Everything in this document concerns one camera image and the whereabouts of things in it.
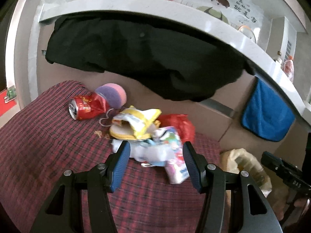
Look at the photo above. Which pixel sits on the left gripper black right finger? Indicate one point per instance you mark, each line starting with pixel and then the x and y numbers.
pixel 195 164

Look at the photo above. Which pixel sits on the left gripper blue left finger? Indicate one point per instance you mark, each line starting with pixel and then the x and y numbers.
pixel 116 165

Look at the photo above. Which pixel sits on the Kleenex tissue pack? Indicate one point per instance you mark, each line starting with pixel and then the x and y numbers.
pixel 175 166

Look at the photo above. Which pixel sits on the white blue mask tissue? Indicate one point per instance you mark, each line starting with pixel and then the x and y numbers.
pixel 148 152

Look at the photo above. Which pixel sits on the red plastic bag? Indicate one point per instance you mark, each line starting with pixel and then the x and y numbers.
pixel 181 123

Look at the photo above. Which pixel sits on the yellow snack wrapper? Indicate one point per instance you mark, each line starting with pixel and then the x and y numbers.
pixel 135 124

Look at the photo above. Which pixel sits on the pink purple sponge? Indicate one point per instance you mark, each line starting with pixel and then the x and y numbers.
pixel 114 94

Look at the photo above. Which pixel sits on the crushed red can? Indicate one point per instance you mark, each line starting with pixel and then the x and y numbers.
pixel 87 106

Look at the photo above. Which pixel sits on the blue hanging towel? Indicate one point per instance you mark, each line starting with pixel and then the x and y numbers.
pixel 265 114

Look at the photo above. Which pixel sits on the black hanging cloth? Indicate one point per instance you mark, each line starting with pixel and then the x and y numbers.
pixel 174 61

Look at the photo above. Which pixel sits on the red wrapped bottle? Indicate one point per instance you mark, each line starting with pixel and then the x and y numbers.
pixel 288 68

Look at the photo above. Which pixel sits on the round wooden rimmed lid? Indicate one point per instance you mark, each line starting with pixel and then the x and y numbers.
pixel 244 29

